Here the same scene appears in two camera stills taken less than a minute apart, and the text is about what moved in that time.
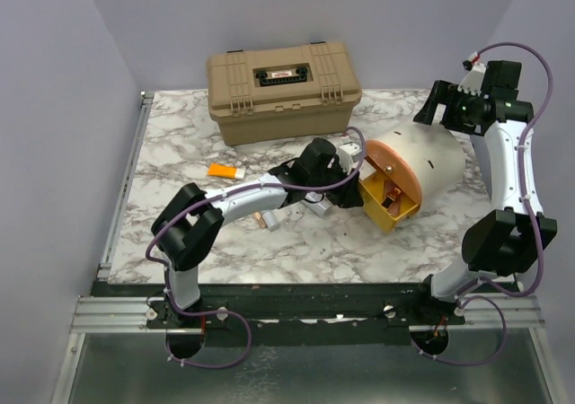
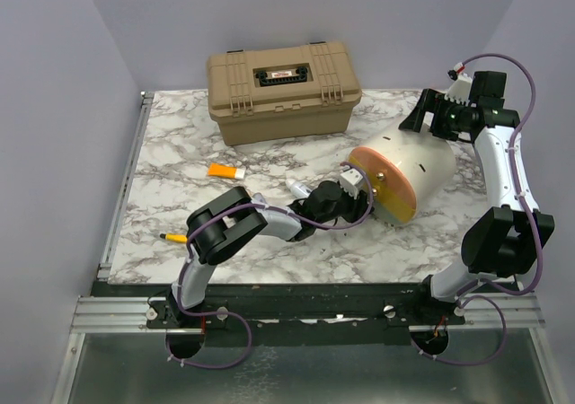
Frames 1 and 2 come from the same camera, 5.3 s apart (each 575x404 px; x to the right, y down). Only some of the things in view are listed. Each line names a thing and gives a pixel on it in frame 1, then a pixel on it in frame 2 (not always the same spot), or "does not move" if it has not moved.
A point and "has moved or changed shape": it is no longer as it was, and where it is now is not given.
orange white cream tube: (225, 171) does not move
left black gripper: (349, 195) to (358, 208)
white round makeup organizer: (409, 167) has moved or changed shape
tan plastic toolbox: (282, 93) does not move
